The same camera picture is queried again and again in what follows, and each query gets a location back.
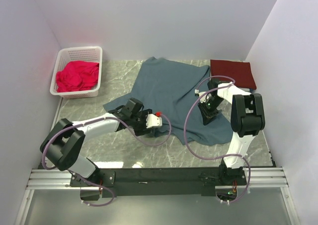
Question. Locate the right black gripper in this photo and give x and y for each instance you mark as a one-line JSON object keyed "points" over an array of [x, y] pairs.
{"points": [[206, 120]]}

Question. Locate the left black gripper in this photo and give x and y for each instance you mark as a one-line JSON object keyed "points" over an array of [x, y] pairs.
{"points": [[141, 130]]}

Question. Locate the blue-grey t-shirt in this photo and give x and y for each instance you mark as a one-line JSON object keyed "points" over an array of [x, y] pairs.
{"points": [[168, 87]]}

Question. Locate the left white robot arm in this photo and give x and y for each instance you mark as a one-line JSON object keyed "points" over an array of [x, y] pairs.
{"points": [[63, 144]]}

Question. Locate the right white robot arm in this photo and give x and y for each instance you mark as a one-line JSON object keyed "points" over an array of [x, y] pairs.
{"points": [[247, 116]]}

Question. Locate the folded white blue t-shirt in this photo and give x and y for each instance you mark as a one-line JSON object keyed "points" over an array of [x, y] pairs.
{"points": [[247, 89]]}

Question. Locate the folded dark red t-shirt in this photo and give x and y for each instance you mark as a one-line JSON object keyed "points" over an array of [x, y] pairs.
{"points": [[239, 71]]}

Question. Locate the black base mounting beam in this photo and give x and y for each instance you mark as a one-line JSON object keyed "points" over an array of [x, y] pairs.
{"points": [[108, 183]]}

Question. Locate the crumpled pink-red t-shirt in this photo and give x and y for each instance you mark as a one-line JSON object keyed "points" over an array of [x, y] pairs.
{"points": [[77, 76]]}

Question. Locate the white plastic laundry basket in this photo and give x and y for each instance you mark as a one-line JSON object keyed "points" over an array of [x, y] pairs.
{"points": [[88, 54]]}

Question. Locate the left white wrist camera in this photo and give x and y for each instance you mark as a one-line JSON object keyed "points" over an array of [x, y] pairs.
{"points": [[154, 120]]}

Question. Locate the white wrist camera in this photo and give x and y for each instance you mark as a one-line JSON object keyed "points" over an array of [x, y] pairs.
{"points": [[154, 120], [203, 99]]}

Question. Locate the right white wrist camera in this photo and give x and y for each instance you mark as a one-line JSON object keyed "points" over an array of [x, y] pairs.
{"points": [[203, 99]]}

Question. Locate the aluminium rail frame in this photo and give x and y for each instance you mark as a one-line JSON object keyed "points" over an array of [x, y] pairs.
{"points": [[50, 200]]}

